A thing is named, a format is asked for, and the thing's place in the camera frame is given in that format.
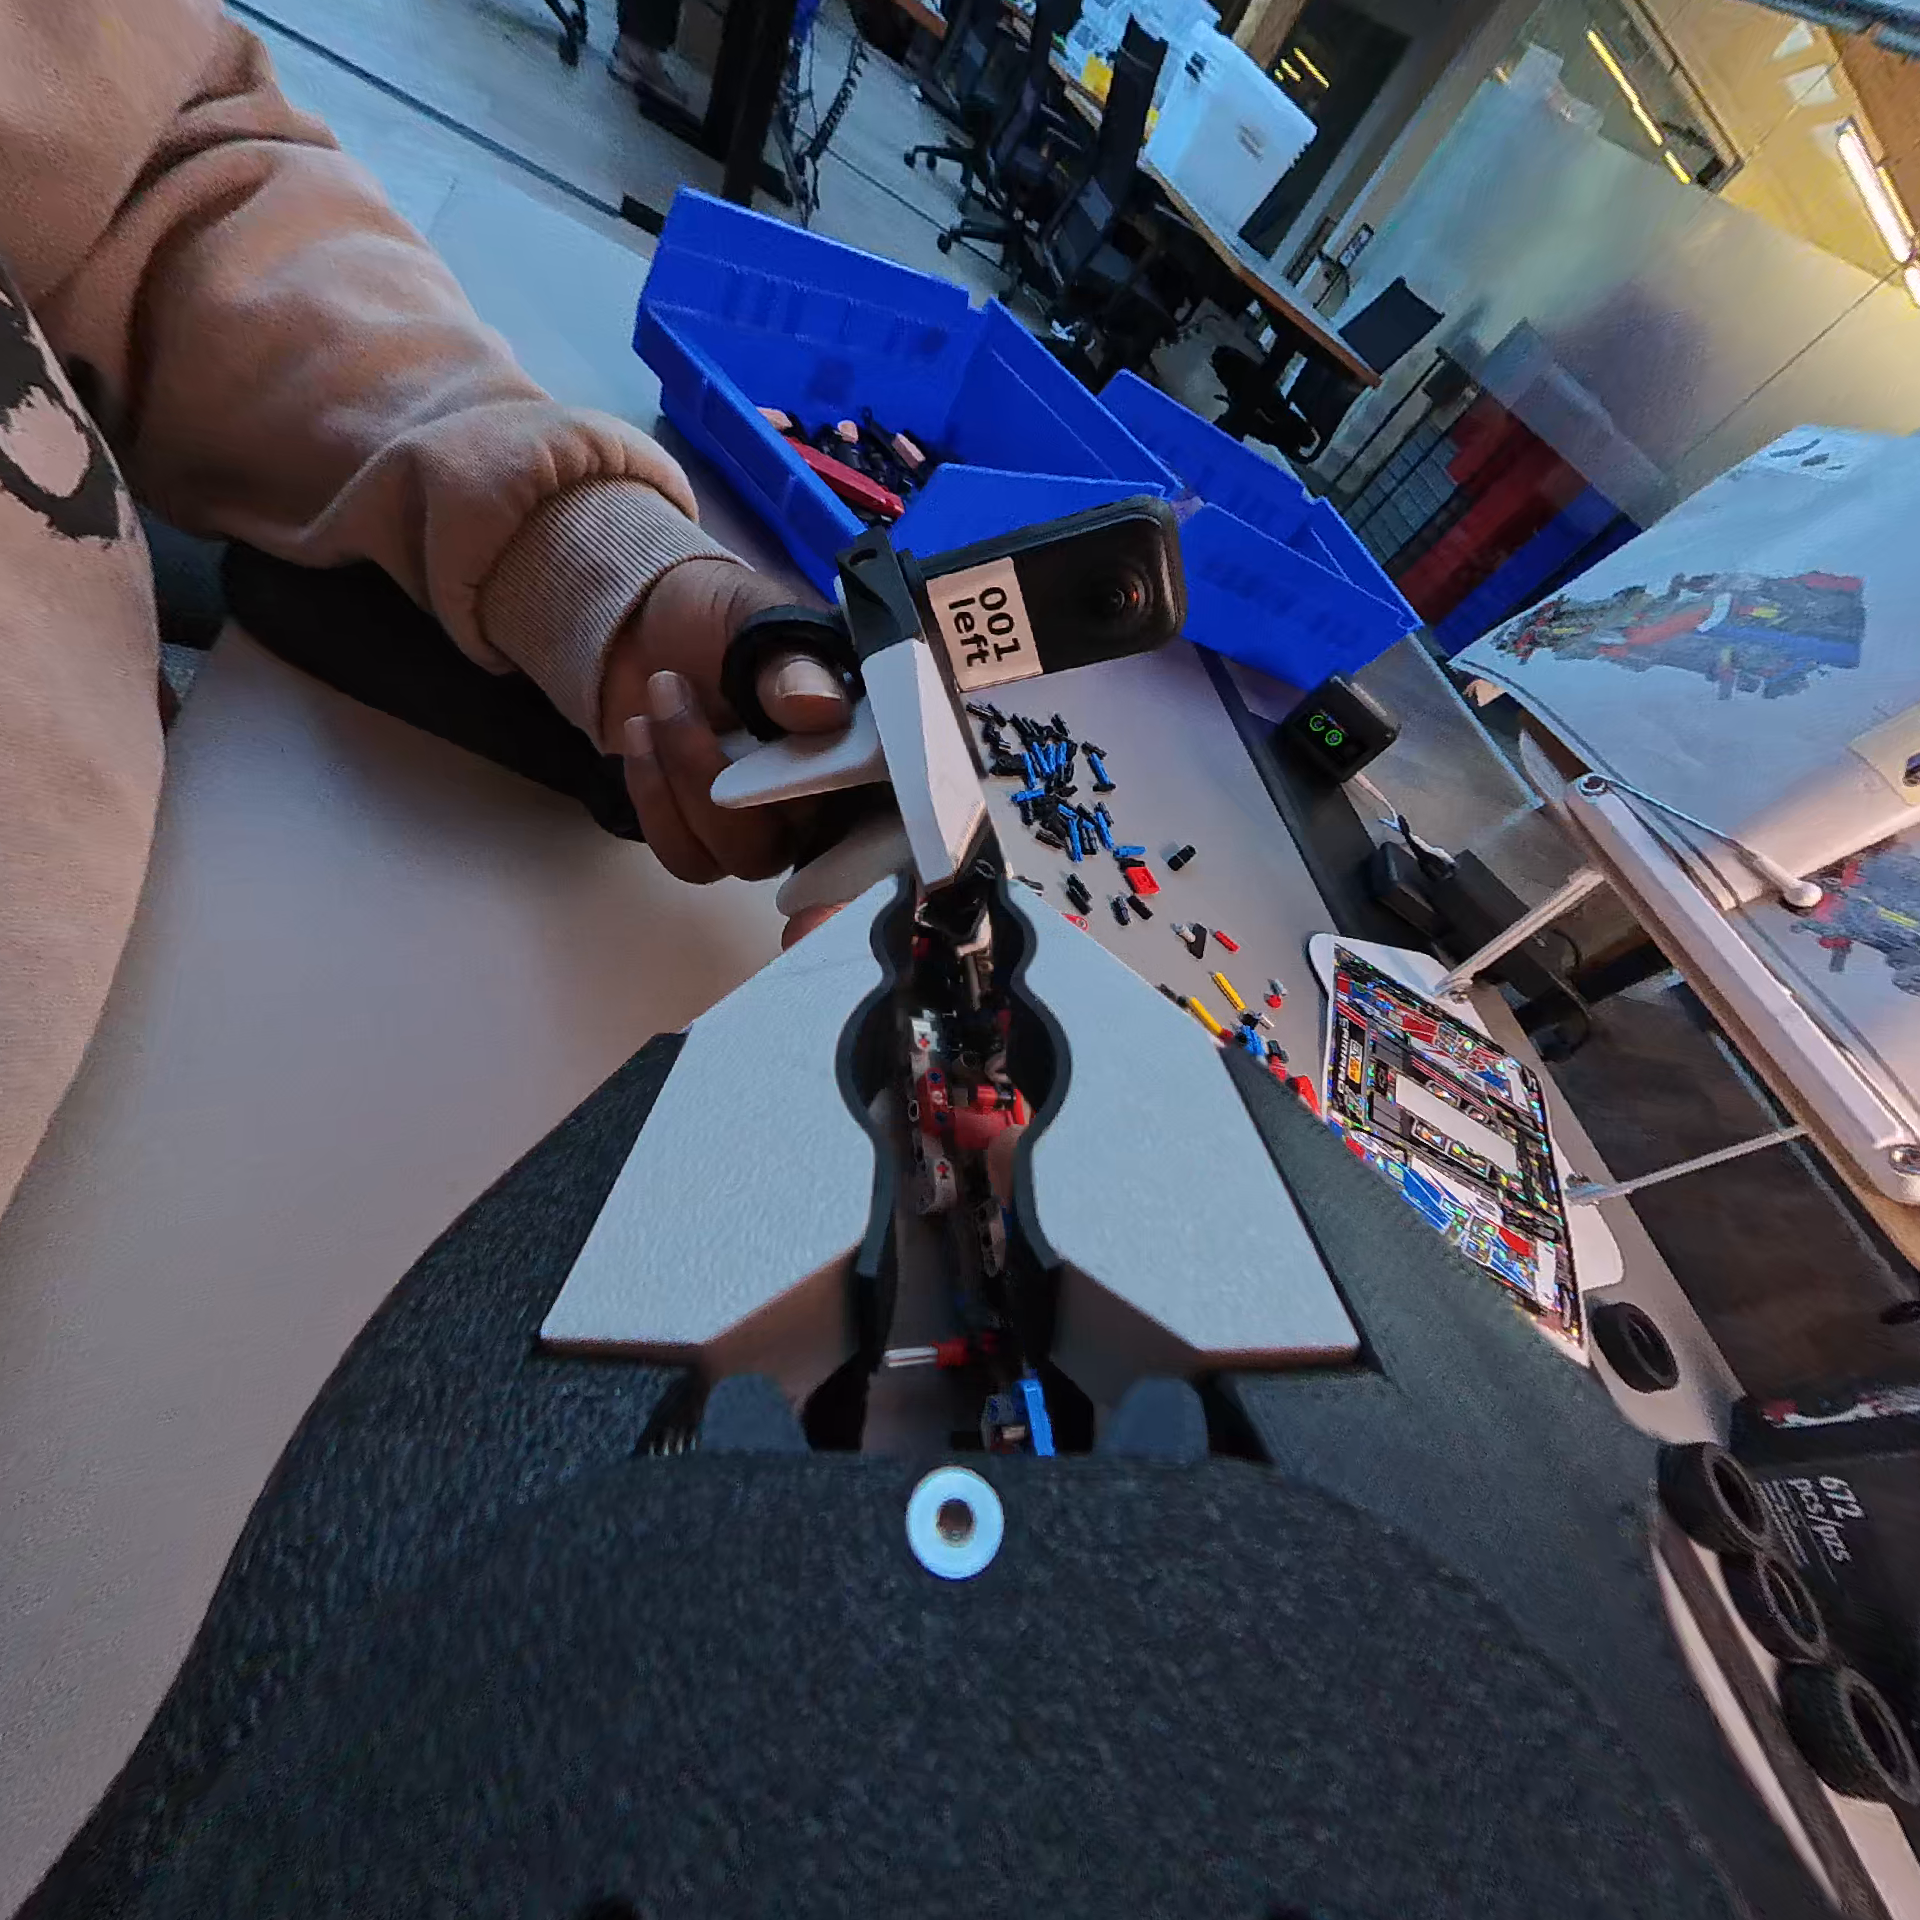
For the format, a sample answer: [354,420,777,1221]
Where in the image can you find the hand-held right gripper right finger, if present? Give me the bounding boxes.
[990,877,1362,1438]

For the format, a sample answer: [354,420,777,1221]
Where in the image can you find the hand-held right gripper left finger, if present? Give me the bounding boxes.
[539,875,924,1408]

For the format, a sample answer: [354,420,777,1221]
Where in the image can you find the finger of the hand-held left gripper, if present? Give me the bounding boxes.
[862,635,995,899]

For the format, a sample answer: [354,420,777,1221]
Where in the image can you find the lego car model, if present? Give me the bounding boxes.
[881,885,1063,1460]

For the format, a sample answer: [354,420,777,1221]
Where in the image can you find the person's left forearm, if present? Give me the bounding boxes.
[0,0,752,708]

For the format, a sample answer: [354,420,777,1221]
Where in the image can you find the pile of mixed lego pieces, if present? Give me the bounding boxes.
[1152,919,1334,1125]

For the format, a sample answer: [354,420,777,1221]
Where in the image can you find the heap of large lego parts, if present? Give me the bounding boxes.
[754,403,941,529]

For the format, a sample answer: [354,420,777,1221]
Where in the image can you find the lego instruction booklet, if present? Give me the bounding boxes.
[1452,425,1920,996]

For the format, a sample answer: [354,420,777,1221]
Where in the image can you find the lego set box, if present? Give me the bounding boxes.
[1723,1377,1920,1669]

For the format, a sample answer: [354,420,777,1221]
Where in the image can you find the person's left hand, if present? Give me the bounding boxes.
[599,562,909,951]

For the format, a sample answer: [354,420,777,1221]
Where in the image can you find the pile of black blue pins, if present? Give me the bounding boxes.
[964,694,1205,928]

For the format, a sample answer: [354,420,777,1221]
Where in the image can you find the blue plastic bin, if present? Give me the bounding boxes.
[1097,366,1424,696]

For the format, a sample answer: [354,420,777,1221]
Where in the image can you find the holographic sticker sheet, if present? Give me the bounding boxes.
[1319,944,1589,1357]

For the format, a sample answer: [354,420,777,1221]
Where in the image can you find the black device green display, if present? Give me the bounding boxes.
[1273,674,1403,786]

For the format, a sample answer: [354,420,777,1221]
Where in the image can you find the wooden office desk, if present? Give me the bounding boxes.
[1049,44,1386,396]

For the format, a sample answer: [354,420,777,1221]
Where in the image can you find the black office chair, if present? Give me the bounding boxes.
[1034,14,1201,378]

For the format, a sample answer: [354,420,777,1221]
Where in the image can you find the black power adapter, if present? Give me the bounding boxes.
[1367,837,1595,1048]

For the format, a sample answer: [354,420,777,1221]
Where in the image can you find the black rubber tyre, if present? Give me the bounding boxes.
[1781,1655,1920,1806]
[1721,1545,1836,1662]
[1586,1299,1685,1401]
[1654,1440,1776,1558]

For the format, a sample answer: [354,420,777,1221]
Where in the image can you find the black quilted chair seat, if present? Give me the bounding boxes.
[149,510,650,843]

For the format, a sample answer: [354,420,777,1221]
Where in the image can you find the white book stand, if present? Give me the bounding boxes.
[1304,733,1920,1365]

